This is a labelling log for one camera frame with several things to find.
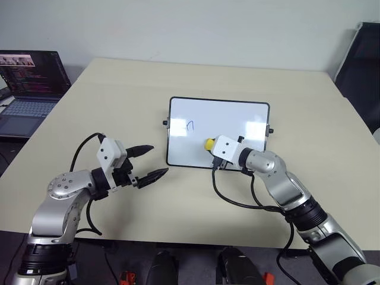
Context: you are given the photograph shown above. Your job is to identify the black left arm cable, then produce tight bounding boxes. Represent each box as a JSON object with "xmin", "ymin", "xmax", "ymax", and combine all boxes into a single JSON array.
[{"xmin": 69, "ymin": 132, "xmax": 105, "ymax": 236}]

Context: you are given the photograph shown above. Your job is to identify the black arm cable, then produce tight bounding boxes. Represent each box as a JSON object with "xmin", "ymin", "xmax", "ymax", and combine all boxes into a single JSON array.
[
  {"xmin": 69, "ymin": 132, "xmax": 105, "ymax": 236},
  {"xmin": 211, "ymin": 158, "xmax": 295, "ymax": 285}
]

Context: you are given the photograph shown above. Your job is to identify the dark rounded shape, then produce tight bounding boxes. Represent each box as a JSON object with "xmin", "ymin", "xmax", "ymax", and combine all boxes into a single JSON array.
[
  {"xmin": 217, "ymin": 247, "xmax": 265, "ymax": 285},
  {"xmin": 150, "ymin": 250, "xmax": 179, "ymax": 285}
]

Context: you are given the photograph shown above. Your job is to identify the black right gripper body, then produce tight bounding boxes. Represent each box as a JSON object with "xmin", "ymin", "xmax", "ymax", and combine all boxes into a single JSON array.
[{"xmin": 218, "ymin": 159, "xmax": 235, "ymax": 172}]

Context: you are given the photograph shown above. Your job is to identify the open dark laptop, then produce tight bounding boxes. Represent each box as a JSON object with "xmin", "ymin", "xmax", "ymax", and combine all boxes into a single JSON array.
[{"xmin": 0, "ymin": 50, "xmax": 72, "ymax": 139}]

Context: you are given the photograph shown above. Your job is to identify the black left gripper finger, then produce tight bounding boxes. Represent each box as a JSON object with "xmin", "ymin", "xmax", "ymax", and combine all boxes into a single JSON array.
[
  {"xmin": 133, "ymin": 167, "xmax": 169, "ymax": 189},
  {"xmin": 126, "ymin": 144, "xmax": 155, "ymax": 159}
]

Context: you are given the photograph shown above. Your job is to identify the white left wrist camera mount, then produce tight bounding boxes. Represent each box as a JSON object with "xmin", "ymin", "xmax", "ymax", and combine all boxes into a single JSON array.
[{"xmin": 96, "ymin": 137, "xmax": 128, "ymax": 191}]

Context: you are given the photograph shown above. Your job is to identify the black framed small whiteboard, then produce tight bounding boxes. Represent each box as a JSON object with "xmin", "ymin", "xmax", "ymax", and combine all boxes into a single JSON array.
[{"xmin": 162, "ymin": 96, "xmax": 275, "ymax": 170}]

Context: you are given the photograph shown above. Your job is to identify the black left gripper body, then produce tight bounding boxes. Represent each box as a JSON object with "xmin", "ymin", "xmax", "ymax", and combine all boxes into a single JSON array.
[{"xmin": 112, "ymin": 157, "xmax": 140, "ymax": 188}]

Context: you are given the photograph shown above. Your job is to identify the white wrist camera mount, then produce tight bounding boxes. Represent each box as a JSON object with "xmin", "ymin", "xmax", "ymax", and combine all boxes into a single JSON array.
[
  {"xmin": 211, "ymin": 135, "xmax": 243, "ymax": 166},
  {"xmin": 96, "ymin": 137, "xmax": 128, "ymax": 191}
]

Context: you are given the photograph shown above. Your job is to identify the black office chair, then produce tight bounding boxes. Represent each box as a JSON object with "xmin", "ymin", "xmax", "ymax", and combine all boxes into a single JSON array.
[{"xmin": 333, "ymin": 21, "xmax": 380, "ymax": 135}]

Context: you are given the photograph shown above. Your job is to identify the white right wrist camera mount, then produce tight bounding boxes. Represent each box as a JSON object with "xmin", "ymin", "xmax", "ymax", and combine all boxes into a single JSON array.
[{"xmin": 211, "ymin": 135, "xmax": 243, "ymax": 166}]

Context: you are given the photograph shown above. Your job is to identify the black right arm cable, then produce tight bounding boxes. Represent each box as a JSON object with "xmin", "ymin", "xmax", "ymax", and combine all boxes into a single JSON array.
[{"xmin": 211, "ymin": 158, "xmax": 295, "ymax": 285}]

